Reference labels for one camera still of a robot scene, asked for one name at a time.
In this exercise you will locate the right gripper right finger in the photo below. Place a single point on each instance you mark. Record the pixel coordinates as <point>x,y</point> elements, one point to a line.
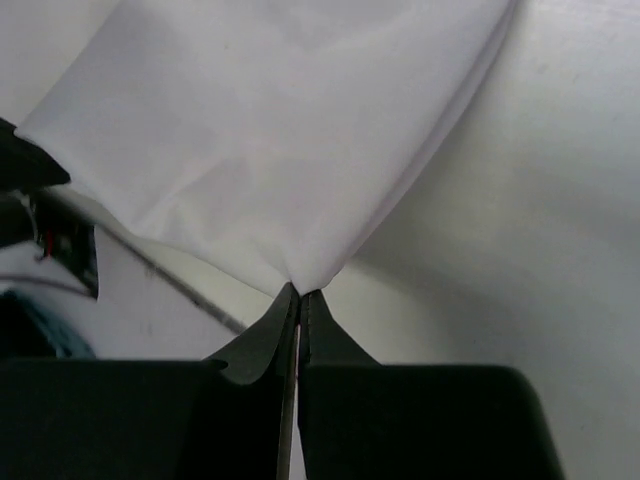
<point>359,419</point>

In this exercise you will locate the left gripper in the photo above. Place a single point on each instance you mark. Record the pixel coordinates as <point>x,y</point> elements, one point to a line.
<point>60,234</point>

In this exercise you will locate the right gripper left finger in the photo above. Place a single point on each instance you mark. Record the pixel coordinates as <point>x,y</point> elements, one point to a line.
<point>227,416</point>

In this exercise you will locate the white t-shirt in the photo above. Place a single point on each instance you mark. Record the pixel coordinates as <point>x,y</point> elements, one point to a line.
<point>268,138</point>

